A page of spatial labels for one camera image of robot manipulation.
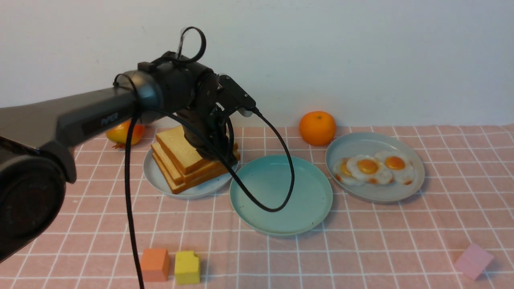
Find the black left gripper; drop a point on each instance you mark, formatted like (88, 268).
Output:
(190, 90)

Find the bread slice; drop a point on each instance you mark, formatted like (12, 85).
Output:
(182, 164)
(174, 144)
(179, 181)

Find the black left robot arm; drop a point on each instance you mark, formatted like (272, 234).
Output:
(38, 140)

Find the red yellow fruit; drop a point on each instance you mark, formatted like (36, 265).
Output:
(118, 134)

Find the pale blue bread plate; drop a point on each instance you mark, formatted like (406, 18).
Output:
(154, 175)

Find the teal middle plate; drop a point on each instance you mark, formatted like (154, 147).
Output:
(268, 179)

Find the orange fruit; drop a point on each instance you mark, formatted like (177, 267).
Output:
(317, 128)

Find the fried egg underneath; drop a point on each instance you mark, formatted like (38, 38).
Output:
(342, 175)

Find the yellow foam cube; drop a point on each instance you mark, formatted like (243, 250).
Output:
(187, 268)

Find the orange foam cube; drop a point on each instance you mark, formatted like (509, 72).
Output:
(155, 264)

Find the fried egg front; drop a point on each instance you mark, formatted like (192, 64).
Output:
(369, 169)

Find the fried egg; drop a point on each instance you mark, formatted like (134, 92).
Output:
(400, 166)
(369, 169)

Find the grey egg plate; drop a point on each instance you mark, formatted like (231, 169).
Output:
(354, 144)

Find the fried egg right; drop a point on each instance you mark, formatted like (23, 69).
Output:
(400, 166)

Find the pink foam cube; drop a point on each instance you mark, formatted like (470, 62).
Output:
(473, 261)

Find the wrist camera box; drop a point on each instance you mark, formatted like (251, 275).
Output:
(237, 96)

